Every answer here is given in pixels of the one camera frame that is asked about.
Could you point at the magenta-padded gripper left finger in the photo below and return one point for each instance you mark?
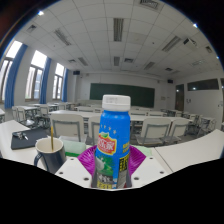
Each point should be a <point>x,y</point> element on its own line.
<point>75,170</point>

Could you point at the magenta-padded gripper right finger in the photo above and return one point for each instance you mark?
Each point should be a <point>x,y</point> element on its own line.
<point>146,170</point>

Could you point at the blue drink bottle white cap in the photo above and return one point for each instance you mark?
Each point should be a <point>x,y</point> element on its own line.
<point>112,140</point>

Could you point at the navy mug white inside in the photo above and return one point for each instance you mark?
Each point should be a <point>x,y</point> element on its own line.
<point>51,160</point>

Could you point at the wooden stir stick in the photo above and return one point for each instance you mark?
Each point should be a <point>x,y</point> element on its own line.
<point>52,136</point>

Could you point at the group of classroom chairs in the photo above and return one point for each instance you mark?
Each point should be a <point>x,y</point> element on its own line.
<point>68,125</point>

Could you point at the black notebook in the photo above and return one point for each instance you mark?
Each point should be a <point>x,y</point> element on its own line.
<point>33,138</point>

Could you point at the green chalkboard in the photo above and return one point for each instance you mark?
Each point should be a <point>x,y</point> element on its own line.
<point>141,95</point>

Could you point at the group of classroom desks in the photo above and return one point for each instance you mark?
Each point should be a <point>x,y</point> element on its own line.
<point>26,108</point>

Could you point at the blue curtain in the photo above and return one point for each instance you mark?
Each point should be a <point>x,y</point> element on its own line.
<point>13,80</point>
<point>44,81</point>
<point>64,85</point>

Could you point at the tall window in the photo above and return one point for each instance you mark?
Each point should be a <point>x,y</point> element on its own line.
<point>57,81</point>
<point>5,71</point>
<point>35,78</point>

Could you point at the ceiling projector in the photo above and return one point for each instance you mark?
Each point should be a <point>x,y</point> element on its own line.
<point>190,42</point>

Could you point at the group of ceiling lights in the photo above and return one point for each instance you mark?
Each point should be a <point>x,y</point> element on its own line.
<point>118,28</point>

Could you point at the black wall speaker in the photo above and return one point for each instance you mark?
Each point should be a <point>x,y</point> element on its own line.
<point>170,81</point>
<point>76,72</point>

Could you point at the dark wall window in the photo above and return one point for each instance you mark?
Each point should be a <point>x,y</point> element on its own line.
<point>203,84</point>

